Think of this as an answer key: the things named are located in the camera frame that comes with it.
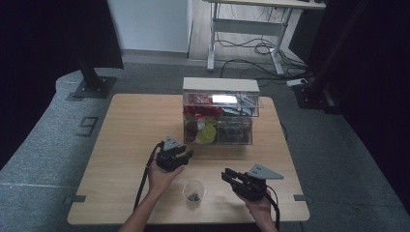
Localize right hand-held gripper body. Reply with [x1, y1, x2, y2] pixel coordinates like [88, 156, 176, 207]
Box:
[234, 162, 285, 203]

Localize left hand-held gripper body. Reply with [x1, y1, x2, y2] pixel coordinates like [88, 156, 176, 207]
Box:
[156, 135, 189, 173]

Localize clear glass cup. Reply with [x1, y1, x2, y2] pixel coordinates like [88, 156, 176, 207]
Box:
[182, 179, 207, 204]

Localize pile of dark brown pieces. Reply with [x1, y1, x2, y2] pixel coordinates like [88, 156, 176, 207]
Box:
[217, 117, 252, 145]

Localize clear acrylic drawer box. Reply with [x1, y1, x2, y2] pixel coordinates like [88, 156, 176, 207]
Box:
[182, 76, 264, 146]

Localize person's left hand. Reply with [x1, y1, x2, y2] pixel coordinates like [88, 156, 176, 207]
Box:
[146, 150, 186, 197]

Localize person's right hand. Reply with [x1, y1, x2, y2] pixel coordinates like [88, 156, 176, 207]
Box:
[236, 188, 276, 224]

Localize dark red dried pieces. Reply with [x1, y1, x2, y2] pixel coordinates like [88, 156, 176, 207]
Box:
[185, 120, 199, 143]

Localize yellow-green round slices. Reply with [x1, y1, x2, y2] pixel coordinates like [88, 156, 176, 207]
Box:
[196, 118, 219, 145]

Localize pile of red packets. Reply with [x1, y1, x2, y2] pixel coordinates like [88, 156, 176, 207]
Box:
[184, 94, 224, 119]

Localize pile of grey packets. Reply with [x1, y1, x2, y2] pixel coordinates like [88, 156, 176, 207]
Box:
[221, 94, 259, 117]

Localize dark floor socket plate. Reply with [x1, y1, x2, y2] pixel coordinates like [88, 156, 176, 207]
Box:
[74, 116, 100, 137]

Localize white power strip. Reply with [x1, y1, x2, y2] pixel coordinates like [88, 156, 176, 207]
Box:
[286, 77, 308, 88]

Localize dark curtain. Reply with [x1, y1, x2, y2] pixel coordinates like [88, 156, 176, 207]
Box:
[308, 0, 410, 214]
[0, 0, 126, 170]

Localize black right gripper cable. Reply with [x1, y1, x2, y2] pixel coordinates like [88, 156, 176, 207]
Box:
[265, 185, 281, 232]

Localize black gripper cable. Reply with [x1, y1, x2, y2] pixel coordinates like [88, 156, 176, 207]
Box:
[132, 140, 166, 213]
[265, 185, 281, 232]

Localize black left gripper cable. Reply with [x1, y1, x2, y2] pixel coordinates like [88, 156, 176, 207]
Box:
[132, 140, 166, 213]

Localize black stand with base plate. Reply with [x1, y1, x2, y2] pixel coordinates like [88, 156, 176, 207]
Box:
[291, 0, 371, 116]
[72, 54, 118, 100]

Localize tangle of black floor cables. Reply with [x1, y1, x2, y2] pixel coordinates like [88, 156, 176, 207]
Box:
[215, 30, 314, 88]

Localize white metal frame desk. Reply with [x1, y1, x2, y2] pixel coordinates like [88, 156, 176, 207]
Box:
[202, 0, 327, 77]

